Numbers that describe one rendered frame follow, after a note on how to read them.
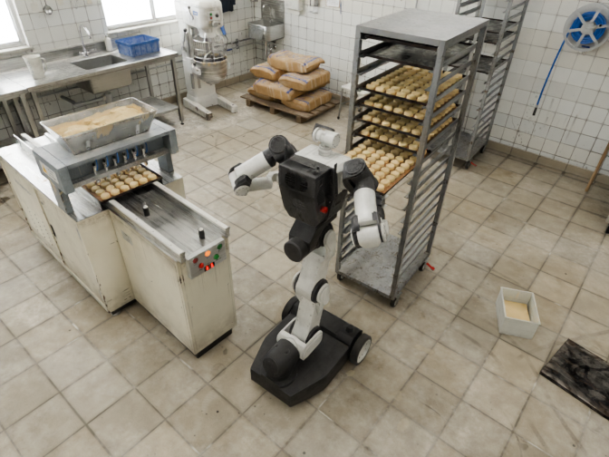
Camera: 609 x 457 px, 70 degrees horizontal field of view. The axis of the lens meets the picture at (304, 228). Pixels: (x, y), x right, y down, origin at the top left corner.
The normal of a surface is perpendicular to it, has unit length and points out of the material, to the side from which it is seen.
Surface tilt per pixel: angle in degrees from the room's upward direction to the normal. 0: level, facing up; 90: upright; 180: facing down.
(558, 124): 90
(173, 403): 0
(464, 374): 0
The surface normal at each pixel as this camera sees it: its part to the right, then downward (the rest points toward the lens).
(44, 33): 0.77, 0.40
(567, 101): -0.65, 0.44
